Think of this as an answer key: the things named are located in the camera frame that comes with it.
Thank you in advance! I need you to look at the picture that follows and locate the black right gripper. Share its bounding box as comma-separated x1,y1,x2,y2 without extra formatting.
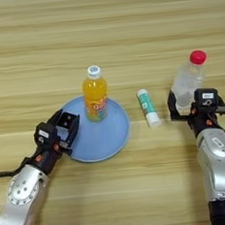
165,84,225,136

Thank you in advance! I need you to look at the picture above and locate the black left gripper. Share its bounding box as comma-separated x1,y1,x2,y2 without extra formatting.
18,106,86,178

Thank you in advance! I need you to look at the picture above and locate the clear water bottle red cap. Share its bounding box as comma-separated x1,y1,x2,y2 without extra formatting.
167,48,213,113

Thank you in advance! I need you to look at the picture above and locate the orange juice bottle white cap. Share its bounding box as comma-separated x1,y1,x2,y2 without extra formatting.
79,63,113,124

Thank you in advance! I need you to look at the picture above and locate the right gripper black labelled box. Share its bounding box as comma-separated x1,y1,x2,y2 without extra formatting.
192,85,221,111

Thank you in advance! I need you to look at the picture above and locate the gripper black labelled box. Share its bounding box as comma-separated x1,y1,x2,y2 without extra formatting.
192,85,221,111
32,119,61,149

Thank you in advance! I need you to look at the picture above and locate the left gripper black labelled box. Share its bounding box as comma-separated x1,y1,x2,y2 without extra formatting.
32,119,61,149

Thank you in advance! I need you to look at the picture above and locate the round blue plate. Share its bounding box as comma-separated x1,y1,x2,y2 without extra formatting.
51,90,135,167

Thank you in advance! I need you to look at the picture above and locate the green white glue stick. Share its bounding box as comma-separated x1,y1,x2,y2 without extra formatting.
136,86,163,130

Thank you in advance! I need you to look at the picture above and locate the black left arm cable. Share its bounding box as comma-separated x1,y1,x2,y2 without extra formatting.
0,155,38,178

